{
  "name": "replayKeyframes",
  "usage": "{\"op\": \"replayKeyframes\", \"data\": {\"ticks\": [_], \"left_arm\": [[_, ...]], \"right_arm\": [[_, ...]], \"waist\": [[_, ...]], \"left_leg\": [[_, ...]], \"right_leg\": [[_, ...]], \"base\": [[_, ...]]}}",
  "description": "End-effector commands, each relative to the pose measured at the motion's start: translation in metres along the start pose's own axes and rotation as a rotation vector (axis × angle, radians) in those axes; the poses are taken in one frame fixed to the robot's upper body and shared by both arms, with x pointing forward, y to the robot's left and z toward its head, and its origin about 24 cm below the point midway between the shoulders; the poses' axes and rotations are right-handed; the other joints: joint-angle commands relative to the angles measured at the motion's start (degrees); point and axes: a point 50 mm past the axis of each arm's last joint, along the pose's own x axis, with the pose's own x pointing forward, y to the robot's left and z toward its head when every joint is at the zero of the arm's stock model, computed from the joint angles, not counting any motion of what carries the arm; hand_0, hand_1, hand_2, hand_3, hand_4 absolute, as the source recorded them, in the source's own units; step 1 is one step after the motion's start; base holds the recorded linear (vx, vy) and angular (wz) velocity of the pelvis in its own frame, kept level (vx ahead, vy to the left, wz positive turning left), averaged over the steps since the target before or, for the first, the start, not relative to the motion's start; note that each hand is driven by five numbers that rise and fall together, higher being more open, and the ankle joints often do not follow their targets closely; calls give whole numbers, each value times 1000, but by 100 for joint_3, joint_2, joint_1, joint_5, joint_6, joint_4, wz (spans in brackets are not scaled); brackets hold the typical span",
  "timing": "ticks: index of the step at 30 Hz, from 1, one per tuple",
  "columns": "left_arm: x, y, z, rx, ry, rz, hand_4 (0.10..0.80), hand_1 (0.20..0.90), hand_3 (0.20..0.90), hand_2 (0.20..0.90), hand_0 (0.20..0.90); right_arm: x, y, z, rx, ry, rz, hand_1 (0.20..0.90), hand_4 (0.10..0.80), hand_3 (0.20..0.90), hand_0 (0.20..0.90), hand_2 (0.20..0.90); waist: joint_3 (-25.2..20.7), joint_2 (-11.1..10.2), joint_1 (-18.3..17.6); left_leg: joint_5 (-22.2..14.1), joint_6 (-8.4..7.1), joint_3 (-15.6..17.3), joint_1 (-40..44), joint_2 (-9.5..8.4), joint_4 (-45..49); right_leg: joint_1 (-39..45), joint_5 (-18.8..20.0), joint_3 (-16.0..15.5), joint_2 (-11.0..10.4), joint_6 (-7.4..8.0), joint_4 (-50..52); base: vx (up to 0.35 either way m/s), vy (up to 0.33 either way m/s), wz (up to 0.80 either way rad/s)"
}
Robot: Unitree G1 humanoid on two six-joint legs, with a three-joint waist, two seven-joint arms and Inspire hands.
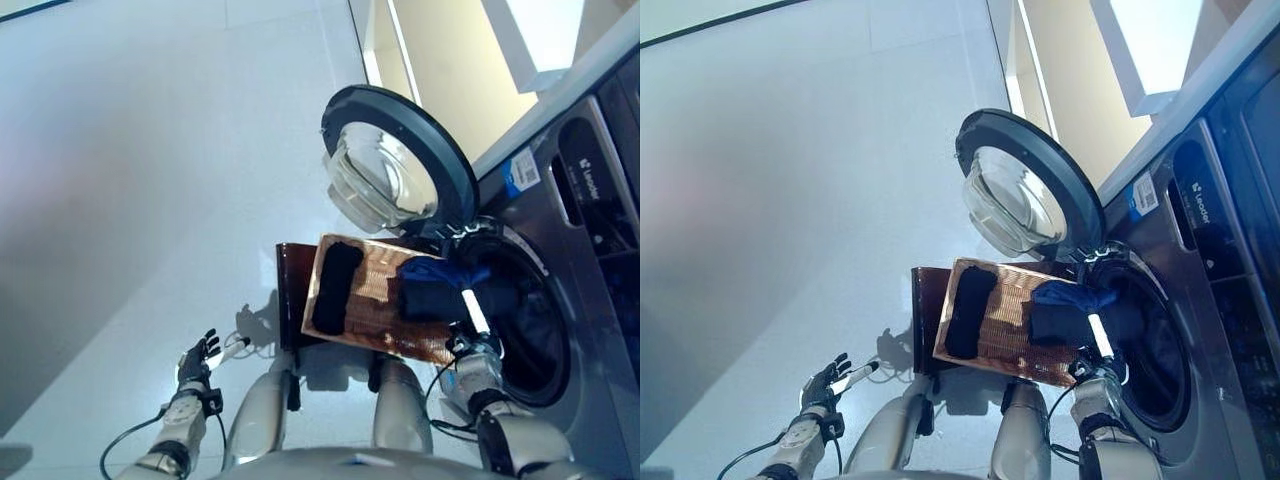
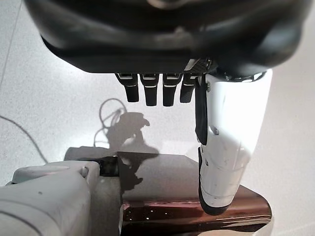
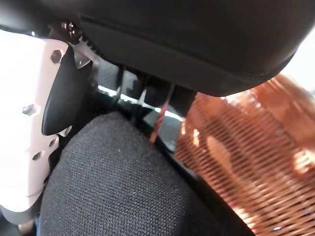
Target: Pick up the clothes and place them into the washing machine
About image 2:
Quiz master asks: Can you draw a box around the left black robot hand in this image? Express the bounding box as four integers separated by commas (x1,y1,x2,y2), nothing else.
23,0,303,216

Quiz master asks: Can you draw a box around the glossy brown stool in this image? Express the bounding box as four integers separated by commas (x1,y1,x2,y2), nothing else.
117,151,273,236

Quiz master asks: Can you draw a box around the left silver robot leg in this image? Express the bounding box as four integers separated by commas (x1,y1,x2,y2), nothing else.
0,146,124,236

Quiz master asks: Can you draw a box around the white floor cable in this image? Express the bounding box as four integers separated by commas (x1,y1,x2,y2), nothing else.
0,98,128,164

